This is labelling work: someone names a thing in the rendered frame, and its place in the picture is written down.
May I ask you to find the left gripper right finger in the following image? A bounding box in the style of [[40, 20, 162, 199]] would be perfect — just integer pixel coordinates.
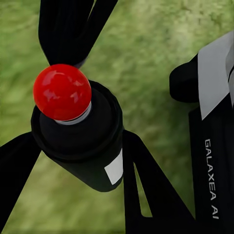
[[122, 130, 204, 234]]

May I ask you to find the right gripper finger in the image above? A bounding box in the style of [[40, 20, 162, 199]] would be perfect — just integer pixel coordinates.
[[56, 0, 117, 66], [39, 0, 70, 66]]

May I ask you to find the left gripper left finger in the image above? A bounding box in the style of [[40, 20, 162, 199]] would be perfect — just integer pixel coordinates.
[[0, 132, 41, 234]]

